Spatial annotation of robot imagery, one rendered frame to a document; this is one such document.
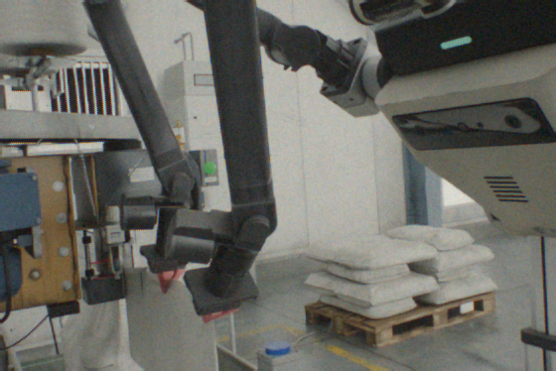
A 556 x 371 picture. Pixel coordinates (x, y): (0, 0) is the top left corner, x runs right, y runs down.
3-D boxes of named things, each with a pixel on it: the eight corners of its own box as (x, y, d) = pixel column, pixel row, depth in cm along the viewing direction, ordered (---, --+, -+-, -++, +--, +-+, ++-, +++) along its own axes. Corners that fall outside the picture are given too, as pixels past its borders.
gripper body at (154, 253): (138, 253, 115) (140, 221, 112) (185, 246, 121) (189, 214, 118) (150, 271, 110) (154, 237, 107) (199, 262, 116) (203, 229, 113)
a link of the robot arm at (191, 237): (274, 223, 73) (266, 183, 80) (185, 208, 70) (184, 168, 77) (247, 288, 80) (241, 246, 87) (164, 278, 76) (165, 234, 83)
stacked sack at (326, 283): (404, 283, 442) (403, 264, 442) (337, 301, 405) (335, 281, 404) (366, 275, 477) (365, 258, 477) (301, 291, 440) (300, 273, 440)
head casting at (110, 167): (208, 260, 138) (198, 136, 137) (103, 277, 126) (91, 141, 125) (166, 246, 164) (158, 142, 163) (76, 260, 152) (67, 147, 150)
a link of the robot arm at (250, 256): (266, 252, 78) (262, 220, 82) (216, 245, 76) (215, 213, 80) (250, 282, 83) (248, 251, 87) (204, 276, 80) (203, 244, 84)
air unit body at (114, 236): (133, 278, 124) (127, 205, 123) (110, 281, 121) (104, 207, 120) (127, 274, 127) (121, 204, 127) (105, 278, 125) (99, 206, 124)
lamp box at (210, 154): (219, 185, 140) (216, 148, 139) (203, 186, 138) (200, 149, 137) (208, 185, 146) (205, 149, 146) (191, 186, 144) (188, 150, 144)
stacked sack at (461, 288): (501, 295, 438) (500, 274, 438) (438, 311, 405) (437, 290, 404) (459, 285, 475) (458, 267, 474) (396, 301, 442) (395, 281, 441)
